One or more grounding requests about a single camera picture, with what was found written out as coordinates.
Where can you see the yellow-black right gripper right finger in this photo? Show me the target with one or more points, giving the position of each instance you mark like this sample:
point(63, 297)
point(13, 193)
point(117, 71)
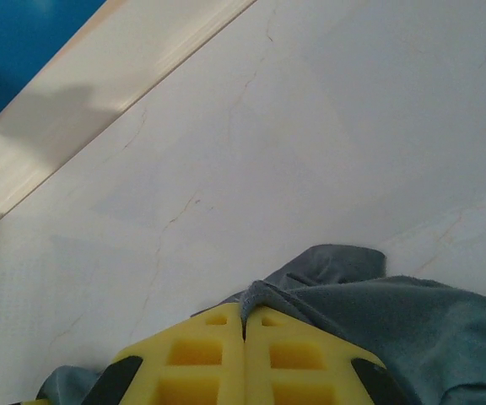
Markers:
point(293, 363)

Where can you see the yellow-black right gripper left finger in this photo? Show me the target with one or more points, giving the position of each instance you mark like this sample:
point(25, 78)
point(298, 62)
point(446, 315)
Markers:
point(201, 363)

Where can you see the grey t-shirt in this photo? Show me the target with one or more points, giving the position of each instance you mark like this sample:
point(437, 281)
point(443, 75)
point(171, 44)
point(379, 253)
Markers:
point(416, 320)

